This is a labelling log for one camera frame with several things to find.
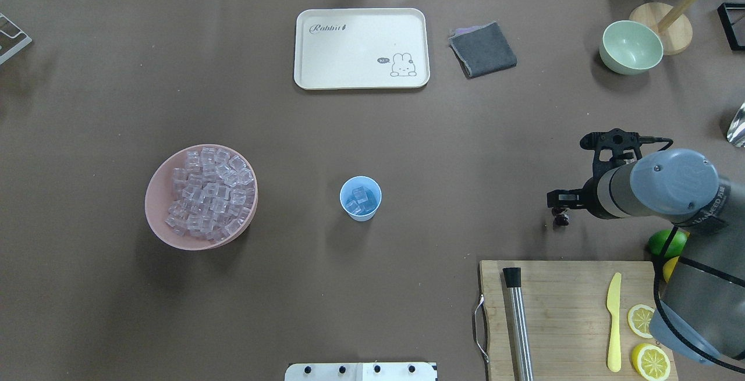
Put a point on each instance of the black framed glass tray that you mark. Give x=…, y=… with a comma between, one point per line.
x=731, y=16

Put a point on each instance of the mint green bowl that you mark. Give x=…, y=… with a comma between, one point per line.
x=629, y=47

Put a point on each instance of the yellow lemon near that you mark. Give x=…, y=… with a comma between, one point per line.
x=668, y=268

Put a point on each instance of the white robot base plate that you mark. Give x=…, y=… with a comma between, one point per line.
x=362, y=371

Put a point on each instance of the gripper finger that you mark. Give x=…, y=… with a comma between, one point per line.
x=564, y=206
x=566, y=195

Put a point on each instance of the steel muddler black tip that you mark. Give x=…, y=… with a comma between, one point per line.
x=519, y=330

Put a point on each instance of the lemon slice upper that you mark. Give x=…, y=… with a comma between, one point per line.
x=639, y=317

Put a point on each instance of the lemon slice lower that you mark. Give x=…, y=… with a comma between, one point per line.
x=651, y=362

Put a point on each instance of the grey folded cloth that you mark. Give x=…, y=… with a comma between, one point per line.
x=482, y=49

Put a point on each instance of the green lime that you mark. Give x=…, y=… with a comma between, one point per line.
x=656, y=242

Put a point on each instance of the pile of clear ice cubes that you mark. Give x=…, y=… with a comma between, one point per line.
x=213, y=194

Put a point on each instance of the wooden cutting board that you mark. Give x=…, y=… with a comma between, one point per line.
x=568, y=323

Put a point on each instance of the clear ice cube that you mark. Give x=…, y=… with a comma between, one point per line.
x=361, y=202

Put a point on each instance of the white wire cup rack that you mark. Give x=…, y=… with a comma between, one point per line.
x=13, y=39

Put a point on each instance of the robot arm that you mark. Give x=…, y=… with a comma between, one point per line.
x=700, y=313

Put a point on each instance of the lemon slice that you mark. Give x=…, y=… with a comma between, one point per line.
x=639, y=317
x=651, y=362

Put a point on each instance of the wooden cup stand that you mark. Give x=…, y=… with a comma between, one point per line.
x=669, y=23

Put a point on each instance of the pink bowl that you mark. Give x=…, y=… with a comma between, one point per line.
x=159, y=197

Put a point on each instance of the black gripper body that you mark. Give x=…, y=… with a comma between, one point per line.
x=588, y=193

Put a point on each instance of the light blue plastic cup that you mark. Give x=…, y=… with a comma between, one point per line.
x=360, y=181

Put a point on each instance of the cream rabbit tray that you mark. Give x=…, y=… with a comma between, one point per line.
x=361, y=48

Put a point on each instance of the yellow plastic knife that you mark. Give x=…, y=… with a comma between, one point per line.
x=614, y=348

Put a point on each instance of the dark cherry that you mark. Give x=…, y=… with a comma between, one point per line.
x=561, y=218

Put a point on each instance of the metal ice scoop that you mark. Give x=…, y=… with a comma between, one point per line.
x=735, y=134

